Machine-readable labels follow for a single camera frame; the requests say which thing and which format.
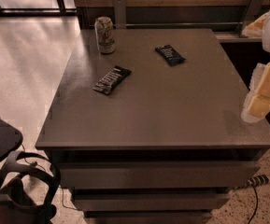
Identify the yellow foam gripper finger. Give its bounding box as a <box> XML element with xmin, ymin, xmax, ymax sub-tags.
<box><xmin>241</xmin><ymin>63</ymin><xmax>270</xmax><ymax>123</ymax></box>

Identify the dark blue rxbar wrapper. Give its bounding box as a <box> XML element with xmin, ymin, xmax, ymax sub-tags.
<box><xmin>155</xmin><ymin>45</ymin><xmax>186</xmax><ymax>66</ymax></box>

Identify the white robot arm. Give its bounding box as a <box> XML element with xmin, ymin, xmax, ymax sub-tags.
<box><xmin>241</xmin><ymin>10</ymin><xmax>270</xmax><ymax>123</ymax></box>

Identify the grey drawer cabinet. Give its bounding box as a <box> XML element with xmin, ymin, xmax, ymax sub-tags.
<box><xmin>36</xmin><ymin>29</ymin><xmax>270</xmax><ymax>224</ymax></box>

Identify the black snack bar wrapper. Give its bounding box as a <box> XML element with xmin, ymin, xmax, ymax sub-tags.
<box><xmin>92</xmin><ymin>65</ymin><xmax>131</xmax><ymax>95</ymax></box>

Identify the white soda can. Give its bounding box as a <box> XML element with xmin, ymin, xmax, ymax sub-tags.
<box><xmin>94</xmin><ymin>16</ymin><xmax>115</xmax><ymax>54</ymax></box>

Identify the black vr headset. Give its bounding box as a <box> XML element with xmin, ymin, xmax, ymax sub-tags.
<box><xmin>0</xmin><ymin>151</ymin><xmax>61</xmax><ymax>224</ymax></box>

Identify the striped power cable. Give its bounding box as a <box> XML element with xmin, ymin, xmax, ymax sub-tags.
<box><xmin>234</xmin><ymin>173</ymin><xmax>270</xmax><ymax>224</ymax></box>

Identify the grey metal wall rail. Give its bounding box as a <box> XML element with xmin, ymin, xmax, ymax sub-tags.
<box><xmin>93</xmin><ymin>0</ymin><xmax>268</xmax><ymax>38</ymax></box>

